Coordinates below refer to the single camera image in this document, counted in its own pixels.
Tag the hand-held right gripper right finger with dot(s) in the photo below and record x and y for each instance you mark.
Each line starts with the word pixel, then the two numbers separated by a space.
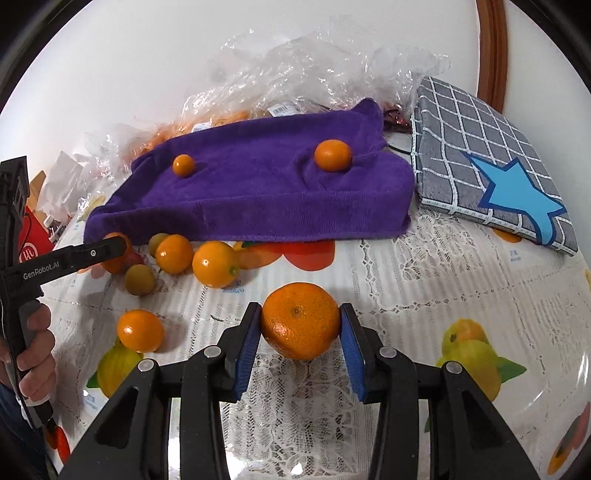
pixel 353 362

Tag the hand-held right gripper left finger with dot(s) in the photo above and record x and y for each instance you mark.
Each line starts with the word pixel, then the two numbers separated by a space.
pixel 247 353

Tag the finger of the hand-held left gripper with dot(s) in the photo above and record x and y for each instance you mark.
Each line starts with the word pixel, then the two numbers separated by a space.
pixel 92 253

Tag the small orange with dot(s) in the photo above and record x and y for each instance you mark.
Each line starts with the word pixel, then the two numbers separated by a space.
pixel 183 165
pixel 174 254
pixel 214 264
pixel 115 266
pixel 140 330
pixel 332 155

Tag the small red fruit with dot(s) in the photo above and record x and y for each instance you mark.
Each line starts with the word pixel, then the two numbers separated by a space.
pixel 135 258

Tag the small green fruit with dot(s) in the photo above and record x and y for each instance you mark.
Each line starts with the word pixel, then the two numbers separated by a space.
pixel 140 279
pixel 156 243

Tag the large mandarin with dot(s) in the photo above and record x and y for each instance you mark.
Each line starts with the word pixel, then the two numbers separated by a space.
pixel 300 323

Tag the person's left hand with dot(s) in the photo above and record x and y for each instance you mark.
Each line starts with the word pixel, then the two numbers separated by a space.
pixel 39 364

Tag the red paper bag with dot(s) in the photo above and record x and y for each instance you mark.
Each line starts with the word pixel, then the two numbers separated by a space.
pixel 34 240

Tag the white plastic bag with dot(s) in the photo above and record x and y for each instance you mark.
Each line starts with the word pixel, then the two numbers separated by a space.
pixel 64 180

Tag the small clear plastic bag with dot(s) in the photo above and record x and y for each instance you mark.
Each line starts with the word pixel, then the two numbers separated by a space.
pixel 111 147

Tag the pile of bagged oranges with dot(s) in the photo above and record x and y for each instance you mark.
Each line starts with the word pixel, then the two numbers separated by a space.
pixel 203 124

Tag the purple towel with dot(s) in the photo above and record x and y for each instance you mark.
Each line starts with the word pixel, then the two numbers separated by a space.
pixel 277 184

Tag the grey checked cloth blue star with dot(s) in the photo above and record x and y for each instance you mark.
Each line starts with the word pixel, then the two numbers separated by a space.
pixel 480 152

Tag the clear plastic bag with oranges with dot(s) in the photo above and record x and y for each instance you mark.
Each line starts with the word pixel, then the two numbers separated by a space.
pixel 258 69

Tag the crumpled clear plastic bag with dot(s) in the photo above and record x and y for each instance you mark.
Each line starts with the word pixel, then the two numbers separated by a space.
pixel 397 64

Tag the wooden door frame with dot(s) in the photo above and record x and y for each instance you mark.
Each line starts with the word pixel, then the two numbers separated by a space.
pixel 491 50

